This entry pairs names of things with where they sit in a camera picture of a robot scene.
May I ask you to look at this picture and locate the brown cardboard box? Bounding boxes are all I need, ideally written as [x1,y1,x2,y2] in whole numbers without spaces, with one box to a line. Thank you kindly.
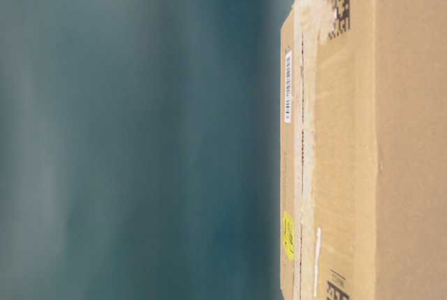
[280,0,446,299]

